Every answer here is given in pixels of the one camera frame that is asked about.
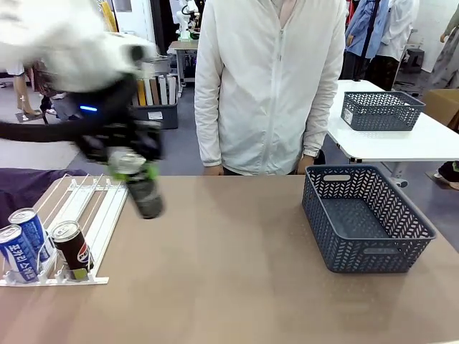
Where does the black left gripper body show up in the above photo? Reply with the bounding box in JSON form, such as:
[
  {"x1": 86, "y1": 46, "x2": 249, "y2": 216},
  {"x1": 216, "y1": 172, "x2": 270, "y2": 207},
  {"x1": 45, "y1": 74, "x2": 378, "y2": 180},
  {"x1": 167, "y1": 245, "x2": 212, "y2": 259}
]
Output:
[{"x1": 66, "y1": 77, "x2": 141, "y2": 161}]

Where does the black drink can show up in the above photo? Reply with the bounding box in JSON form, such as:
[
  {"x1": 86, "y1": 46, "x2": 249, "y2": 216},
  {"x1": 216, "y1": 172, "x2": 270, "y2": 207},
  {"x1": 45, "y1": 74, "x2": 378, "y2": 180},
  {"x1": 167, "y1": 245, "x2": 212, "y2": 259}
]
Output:
[{"x1": 109, "y1": 150, "x2": 166, "y2": 220}]

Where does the blue Pocari Sweat can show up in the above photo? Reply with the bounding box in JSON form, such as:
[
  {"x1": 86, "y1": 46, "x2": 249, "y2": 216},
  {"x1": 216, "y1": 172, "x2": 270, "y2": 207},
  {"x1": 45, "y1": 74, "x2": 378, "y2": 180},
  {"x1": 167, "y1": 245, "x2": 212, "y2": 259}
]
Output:
[
  {"x1": 0, "y1": 224, "x2": 39, "y2": 285},
  {"x1": 7, "y1": 207, "x2": 52, "y2": 264}
]

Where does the person's left hand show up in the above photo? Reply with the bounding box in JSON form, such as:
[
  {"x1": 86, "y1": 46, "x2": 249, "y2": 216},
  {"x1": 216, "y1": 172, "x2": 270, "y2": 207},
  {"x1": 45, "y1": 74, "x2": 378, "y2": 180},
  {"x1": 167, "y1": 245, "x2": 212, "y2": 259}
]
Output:
[{"x1": 297, "y1": 154, "x2": 316, "y2": 176}]

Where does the grey storage bin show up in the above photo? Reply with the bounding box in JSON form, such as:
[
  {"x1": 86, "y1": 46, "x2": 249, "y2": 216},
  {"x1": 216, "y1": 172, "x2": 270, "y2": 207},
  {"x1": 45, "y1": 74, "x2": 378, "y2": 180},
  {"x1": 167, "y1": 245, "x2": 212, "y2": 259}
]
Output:
[{"x1": 131, "y1": 93, "x2": 179, "y2": 130}]

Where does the brown board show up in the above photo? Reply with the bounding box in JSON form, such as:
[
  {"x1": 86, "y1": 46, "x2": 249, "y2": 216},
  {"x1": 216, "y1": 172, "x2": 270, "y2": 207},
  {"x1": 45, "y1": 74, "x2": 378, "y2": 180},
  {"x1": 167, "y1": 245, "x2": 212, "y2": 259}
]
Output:
[{"x1": 149, "y1": 77, "x2": 161, "y2": 106}]

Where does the white board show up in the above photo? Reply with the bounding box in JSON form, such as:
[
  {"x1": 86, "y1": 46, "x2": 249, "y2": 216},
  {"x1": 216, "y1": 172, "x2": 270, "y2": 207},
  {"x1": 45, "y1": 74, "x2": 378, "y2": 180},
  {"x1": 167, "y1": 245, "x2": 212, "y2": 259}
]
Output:
[{"x1": 158, "y1": 75, "x2": 169, "y2": 106}]

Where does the grey equipment cart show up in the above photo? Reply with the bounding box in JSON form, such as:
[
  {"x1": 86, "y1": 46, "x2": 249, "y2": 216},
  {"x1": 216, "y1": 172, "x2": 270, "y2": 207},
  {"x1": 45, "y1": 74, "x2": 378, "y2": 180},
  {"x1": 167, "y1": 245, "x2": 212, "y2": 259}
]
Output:
[{"x1": 167, "y1": 39, "x2": 200, "y2": 98}]

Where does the dark purple cloth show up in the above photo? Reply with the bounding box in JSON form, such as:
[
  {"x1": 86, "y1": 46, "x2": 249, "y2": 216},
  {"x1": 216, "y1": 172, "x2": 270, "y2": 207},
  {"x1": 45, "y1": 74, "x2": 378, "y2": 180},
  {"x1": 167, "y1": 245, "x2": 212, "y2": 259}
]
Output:
[{"x1": 0, "y1": 167, "x2": 89, "y2": 230}]

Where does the black Pepsi can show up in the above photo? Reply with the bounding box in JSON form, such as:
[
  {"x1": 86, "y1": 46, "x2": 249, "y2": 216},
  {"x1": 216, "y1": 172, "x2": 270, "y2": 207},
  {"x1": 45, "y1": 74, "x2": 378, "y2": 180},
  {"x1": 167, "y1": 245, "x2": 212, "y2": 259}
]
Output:
[{"x1": 49, "y1": 220, "x2": 95, "y2": 280}]

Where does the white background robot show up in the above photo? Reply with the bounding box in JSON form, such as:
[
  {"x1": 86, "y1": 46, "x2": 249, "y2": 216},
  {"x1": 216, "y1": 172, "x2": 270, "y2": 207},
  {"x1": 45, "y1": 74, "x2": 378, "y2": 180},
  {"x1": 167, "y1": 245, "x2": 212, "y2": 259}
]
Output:
[{"x1": 174, "y1": 0, "x2": 202, "y2": 41}]

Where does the person in white jacket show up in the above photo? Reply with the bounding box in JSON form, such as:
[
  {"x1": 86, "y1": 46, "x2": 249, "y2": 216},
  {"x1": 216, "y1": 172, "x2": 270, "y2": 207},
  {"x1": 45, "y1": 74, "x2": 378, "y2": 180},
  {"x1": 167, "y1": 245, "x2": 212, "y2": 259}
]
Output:
[{"x1": 194, "y1": 0, "x2": 348, "y2": 176}]

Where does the grey plastic basket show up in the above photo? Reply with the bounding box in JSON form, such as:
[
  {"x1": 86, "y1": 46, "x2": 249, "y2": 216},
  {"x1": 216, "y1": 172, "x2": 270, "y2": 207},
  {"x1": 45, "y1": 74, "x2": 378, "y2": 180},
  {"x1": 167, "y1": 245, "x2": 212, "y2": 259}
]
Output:
[
  {"x1": 301, "y1": 164, "x2": 437, "y2": 274},
  {"x1": 340, "y1": 90, "x2": 427, "y2": 132}
]

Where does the black clothes stand pole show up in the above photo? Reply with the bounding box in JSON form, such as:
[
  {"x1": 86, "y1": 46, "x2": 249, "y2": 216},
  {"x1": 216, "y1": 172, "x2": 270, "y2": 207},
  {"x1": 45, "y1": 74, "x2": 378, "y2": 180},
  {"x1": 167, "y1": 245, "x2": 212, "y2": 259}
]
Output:
[{"x1": 353, "y1": 0, "x2": 382, "y2": 82}]

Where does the white side table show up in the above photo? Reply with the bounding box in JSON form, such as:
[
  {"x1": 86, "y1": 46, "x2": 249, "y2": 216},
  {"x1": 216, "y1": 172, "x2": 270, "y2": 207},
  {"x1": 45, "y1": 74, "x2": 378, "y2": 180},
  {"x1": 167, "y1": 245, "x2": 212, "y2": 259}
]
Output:
[{"x1": 324, "y1": 79, "x2": 459, "y2": 189}]

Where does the hanging blue shirt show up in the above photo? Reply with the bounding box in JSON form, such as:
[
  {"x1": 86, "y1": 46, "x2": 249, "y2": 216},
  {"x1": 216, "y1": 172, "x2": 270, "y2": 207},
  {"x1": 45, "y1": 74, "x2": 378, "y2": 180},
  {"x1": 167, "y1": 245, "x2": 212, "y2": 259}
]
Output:
[{"x1": 344, "y1": 0, "x2": 392, "y2": 61}]

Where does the hanging white shirt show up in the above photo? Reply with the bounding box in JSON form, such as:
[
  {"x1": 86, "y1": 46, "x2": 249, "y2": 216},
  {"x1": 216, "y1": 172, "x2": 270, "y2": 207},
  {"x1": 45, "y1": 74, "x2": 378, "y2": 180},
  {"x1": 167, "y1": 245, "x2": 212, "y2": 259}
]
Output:
[{"x1": 375, "y1": 0, "x2": 421, "y2": 62}]

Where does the grey step stool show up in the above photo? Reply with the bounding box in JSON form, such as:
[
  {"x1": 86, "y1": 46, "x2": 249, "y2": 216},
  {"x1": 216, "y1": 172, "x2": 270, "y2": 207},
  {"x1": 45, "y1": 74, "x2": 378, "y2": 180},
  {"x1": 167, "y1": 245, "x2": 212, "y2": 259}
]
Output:
[{"x1": 406, "y1": 47, "x2": 426, "y2": 75}]

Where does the cardboard box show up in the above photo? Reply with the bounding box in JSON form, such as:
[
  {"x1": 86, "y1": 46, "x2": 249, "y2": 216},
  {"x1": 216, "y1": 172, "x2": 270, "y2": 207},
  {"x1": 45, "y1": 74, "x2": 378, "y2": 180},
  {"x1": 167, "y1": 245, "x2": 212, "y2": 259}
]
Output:
[{"x1": 422, "y1": 88, "x2": 459, "y2": 134}]

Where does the white wire can dispenser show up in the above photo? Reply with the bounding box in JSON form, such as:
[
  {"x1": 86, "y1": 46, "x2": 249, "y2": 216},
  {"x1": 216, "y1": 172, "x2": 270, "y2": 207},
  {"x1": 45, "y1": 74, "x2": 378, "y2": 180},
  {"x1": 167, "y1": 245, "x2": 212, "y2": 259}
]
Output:
[{"x1": 0, "y1": 173, "x2": 130, "y2": 287}]

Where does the black arm cable sleeve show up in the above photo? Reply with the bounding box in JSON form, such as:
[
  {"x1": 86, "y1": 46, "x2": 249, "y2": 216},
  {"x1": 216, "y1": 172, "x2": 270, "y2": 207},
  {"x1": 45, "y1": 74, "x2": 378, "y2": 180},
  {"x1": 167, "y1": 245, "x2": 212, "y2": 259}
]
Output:
[{"x1": 0, "y1": 119, "x2": 85, "y2": 145}]

